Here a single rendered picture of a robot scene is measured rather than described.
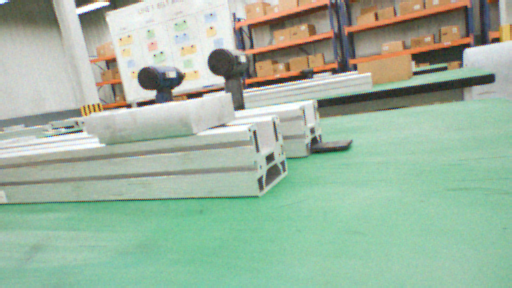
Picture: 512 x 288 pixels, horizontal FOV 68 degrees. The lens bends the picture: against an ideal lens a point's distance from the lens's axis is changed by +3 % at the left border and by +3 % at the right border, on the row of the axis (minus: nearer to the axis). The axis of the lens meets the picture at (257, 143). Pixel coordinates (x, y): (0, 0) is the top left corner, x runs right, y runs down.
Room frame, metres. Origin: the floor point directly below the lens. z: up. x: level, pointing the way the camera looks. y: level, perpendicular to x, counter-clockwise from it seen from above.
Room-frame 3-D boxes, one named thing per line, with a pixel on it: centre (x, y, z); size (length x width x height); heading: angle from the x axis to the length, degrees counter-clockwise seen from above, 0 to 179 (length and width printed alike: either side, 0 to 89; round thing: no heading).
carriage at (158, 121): (0.53, 0.12, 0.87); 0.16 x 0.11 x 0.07; 63
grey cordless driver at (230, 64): (0.89, 0.02, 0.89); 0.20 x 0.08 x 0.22; 162
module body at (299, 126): (0.81, 0.26, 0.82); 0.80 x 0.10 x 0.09; 63
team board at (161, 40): (4.04, 0.71, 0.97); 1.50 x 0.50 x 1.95; 64
